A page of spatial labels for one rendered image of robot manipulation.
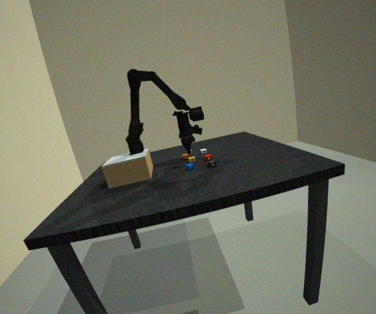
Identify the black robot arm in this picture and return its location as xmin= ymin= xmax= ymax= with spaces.
xmin=126 ymin=69 xmax=204 ymax=155

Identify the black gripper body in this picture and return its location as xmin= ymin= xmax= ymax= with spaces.
xmin=178 ymin=123 xmax=195 ymax=144

